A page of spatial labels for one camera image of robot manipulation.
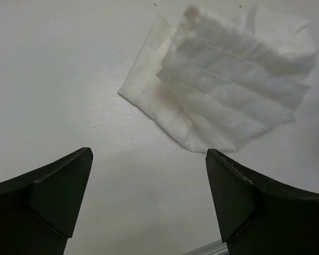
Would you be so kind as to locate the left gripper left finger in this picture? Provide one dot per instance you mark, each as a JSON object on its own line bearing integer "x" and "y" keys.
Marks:
{"x": 39, "y": 209}

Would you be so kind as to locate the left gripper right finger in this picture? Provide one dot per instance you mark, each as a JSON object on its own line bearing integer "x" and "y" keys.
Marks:
{"x": 259, "y": 215}

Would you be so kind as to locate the white pleated skirt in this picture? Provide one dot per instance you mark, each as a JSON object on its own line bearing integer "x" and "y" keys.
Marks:
{"x": 213, "y": 82}

